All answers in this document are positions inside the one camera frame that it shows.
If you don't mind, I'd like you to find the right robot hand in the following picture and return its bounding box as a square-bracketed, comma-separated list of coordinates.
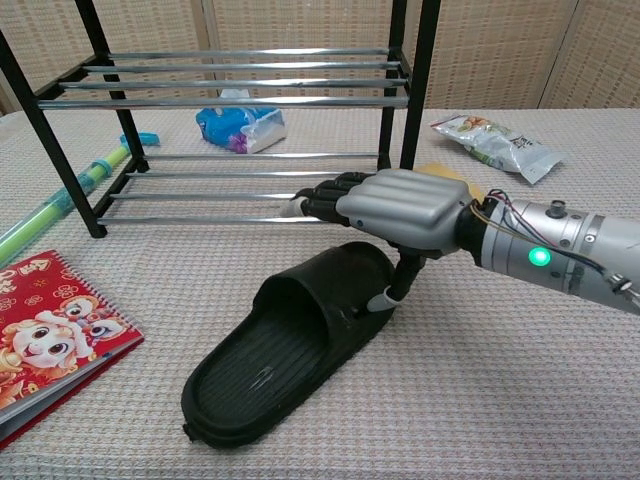
[279, 168, 476, 312]

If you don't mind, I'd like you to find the black rubber slipper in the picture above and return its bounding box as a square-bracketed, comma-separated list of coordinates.
[180, 241, 401, 450]

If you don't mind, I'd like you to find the black metal shoe rack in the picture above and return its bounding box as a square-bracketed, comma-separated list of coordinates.
[0, 0, 442, 240]

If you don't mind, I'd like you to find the yellow sponge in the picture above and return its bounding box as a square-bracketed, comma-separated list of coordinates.
[416, 162, 489, 202]

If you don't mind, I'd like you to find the silver snack bag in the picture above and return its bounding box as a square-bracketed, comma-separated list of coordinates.
[430, 114, 565, 185]

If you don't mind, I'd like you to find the pink woven tablecloth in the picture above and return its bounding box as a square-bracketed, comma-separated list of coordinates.
[0, 107, 640, 480]

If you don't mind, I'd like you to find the woven folding screen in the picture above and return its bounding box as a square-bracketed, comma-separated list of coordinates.
[0, 0, 640, 117]

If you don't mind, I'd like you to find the blue tissue pack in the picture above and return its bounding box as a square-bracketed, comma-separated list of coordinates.
[195, 88, 289, 155]

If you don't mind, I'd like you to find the green toy water pump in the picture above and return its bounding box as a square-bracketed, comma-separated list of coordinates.
[0, 131, 162, 269]

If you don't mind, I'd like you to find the red spiral calendar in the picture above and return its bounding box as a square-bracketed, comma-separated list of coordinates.
[0, 249, 146, 450]

